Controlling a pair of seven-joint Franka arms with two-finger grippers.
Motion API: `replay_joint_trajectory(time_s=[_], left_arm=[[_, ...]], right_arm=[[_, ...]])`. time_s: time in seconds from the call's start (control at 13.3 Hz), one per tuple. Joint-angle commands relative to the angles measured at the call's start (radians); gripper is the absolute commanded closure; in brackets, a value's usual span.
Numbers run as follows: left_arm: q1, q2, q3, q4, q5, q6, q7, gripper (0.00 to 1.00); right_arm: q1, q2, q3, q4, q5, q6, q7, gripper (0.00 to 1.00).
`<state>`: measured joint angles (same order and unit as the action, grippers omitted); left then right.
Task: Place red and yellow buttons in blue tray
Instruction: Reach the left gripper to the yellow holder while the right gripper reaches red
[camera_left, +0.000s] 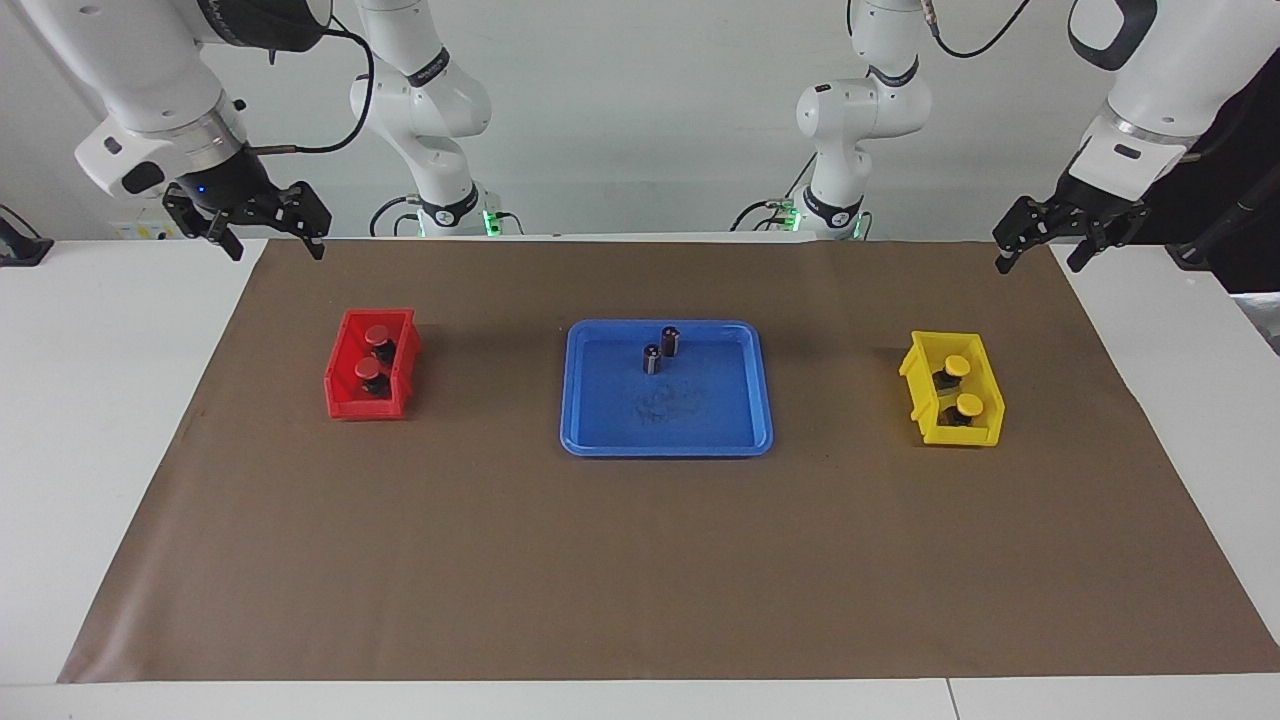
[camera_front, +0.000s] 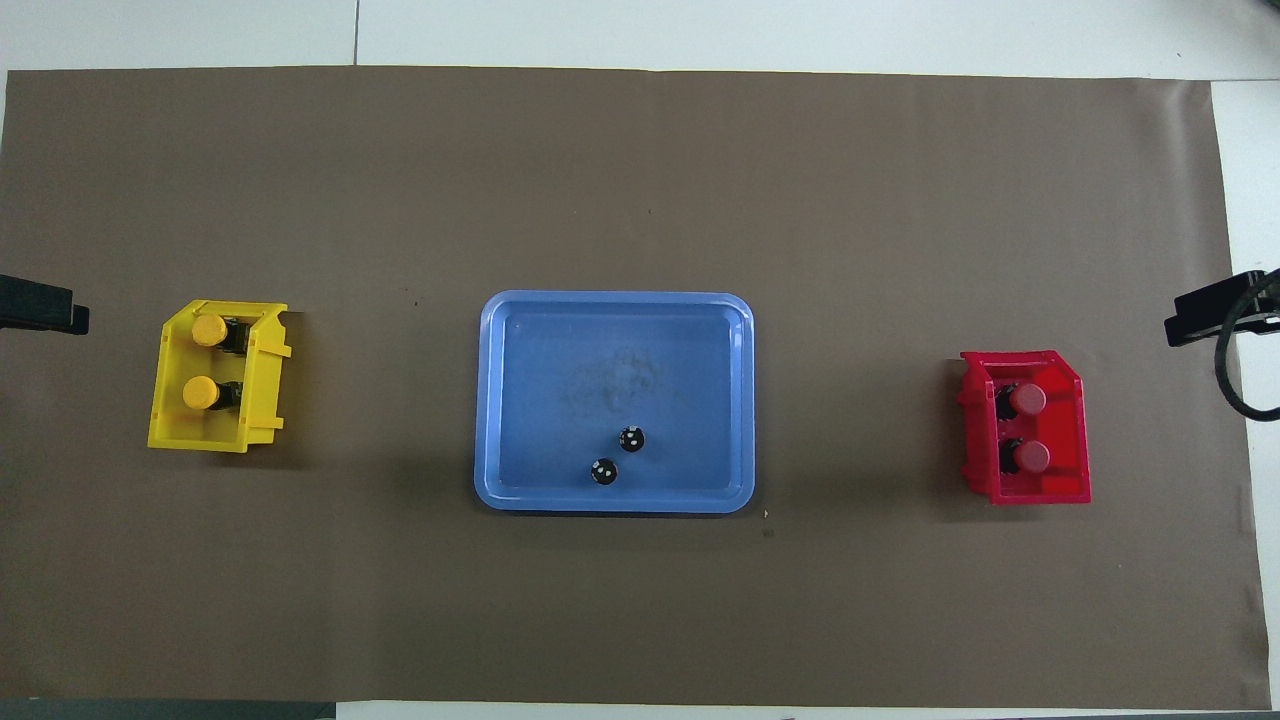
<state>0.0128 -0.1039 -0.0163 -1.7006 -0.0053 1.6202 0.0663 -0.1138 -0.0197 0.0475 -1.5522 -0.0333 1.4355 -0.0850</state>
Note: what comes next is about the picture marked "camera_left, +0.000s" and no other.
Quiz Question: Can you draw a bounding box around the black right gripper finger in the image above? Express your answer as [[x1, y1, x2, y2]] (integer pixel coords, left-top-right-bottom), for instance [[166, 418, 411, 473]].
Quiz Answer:
[[285, 182, 333, 261], [163, 188, 245, 263]]

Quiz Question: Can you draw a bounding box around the black device on table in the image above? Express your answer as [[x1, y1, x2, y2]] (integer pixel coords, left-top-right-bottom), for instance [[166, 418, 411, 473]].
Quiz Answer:
[[0, 205, 54, 268]]

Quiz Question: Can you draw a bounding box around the black stand equipment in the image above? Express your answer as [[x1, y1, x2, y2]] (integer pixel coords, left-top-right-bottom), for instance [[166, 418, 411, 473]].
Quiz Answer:
[[1165, 60, 1280, 293]]

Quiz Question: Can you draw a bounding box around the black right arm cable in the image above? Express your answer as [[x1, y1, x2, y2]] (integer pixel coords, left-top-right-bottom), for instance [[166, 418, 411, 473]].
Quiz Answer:
[[245, 25, 377, 157]]

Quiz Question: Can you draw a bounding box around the red plastic bin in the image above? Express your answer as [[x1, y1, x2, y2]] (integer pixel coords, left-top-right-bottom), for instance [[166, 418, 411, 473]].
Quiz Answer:
[[323, 307, 423, 422]]

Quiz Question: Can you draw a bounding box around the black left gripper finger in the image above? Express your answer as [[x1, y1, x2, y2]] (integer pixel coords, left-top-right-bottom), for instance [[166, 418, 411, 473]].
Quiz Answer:
[[992, 197, 1061, 275], [1067, 205, 1149, 273]]

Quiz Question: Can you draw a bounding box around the black base cable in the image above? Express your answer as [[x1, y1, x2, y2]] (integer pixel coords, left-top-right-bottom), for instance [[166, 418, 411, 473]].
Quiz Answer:
[[728, 150, 816, 233], [368, 195, 426, 238]]

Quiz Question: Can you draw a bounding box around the blue plastic tray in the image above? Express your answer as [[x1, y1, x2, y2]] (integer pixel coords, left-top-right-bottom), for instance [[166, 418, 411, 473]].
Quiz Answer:
[[559, 319, 775, 459]]

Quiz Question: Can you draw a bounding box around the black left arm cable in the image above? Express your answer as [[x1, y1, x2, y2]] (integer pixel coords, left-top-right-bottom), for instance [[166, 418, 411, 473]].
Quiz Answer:
[[925, 0, 1033, 59]]

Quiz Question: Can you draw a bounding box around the yellow plastic bin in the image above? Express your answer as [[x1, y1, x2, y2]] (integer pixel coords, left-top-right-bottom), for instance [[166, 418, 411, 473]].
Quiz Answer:
[[898, 330, 1007, 448]]

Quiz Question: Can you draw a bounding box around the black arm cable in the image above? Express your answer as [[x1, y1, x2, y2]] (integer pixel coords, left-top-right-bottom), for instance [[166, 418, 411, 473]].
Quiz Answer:
[[925, 0, 1033, 59], [245, 25, 377, 157]]

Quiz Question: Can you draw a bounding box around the brown paper table mat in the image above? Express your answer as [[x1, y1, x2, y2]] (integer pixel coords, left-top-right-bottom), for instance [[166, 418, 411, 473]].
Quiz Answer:
[[57, 237, 1280, 684]]

